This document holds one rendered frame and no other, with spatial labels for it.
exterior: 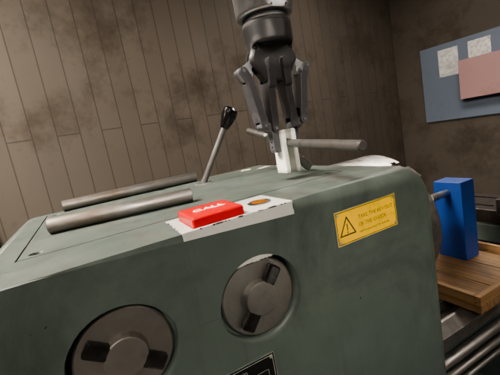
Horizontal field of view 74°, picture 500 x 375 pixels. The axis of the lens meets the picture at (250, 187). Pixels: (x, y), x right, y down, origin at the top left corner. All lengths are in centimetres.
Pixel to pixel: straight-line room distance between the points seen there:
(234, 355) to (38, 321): 20
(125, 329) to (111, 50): 248
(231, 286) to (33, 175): 223
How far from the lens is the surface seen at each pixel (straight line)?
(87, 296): 34
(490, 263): 112
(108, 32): 277
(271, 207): 38
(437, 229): 78
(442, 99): 460
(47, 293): 34
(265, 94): 54
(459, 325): 90
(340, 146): 39
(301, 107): 56
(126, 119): 264
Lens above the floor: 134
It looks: 9 degrees down
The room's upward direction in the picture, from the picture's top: 11 degrees counter-clockwise
